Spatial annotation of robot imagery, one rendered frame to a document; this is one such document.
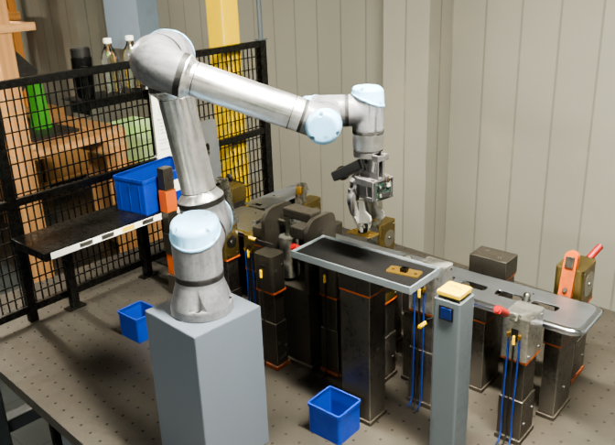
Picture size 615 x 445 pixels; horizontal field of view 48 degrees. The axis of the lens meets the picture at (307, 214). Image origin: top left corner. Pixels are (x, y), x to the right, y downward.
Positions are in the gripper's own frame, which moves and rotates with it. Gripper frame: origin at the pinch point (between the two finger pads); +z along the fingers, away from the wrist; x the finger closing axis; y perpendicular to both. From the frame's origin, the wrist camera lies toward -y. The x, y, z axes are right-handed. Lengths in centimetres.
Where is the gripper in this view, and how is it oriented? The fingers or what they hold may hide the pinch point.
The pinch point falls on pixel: (362, 225)
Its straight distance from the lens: 174.0
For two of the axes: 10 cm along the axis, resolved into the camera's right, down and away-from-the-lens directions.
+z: 0.3, 9.4, 3.5
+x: 7.7, -2.5, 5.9
